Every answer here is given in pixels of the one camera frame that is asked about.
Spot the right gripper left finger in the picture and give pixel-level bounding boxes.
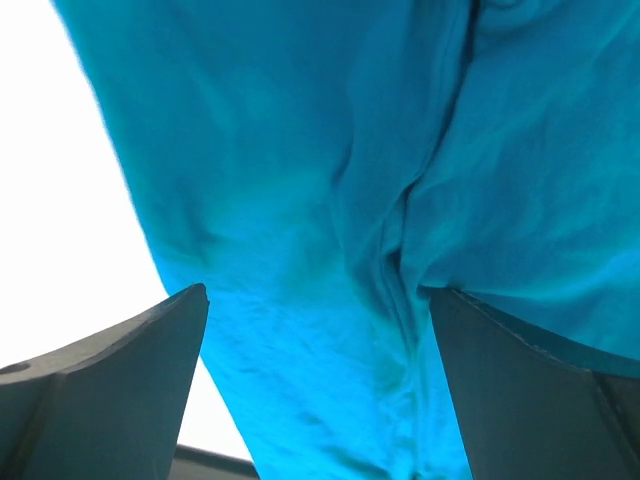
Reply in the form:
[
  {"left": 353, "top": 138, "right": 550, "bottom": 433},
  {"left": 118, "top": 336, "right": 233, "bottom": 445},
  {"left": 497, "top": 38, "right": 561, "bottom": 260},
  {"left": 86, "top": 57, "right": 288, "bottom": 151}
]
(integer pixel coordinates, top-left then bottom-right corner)
[{"left": 1, "top": 284, "right": 209, "bottom": 479}]

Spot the teal t-shirt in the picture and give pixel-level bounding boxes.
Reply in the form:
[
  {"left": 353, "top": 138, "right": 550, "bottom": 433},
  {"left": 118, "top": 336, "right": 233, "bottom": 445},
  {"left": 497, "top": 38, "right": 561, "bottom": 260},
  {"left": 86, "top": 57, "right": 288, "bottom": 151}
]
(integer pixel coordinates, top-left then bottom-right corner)
[{"left": 55, "top": 1, "right": 639, "bottom": 479}]

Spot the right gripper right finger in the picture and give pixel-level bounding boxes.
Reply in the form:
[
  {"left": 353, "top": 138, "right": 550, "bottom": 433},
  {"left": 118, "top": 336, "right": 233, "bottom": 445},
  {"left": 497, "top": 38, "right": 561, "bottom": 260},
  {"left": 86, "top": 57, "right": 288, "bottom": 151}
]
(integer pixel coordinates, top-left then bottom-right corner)
[{"left": 430, "top": 289, "right": 639, "bottom": 480}]

